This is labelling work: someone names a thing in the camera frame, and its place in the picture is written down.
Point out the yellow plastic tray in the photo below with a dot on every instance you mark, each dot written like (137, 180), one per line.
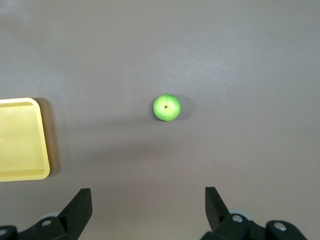
(20, 140)

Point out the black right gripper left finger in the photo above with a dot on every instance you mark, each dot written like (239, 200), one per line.
(75, 215)

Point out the green apple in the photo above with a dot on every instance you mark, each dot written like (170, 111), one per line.
(167, 111)

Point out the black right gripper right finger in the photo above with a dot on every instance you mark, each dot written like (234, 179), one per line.
(217, 215)

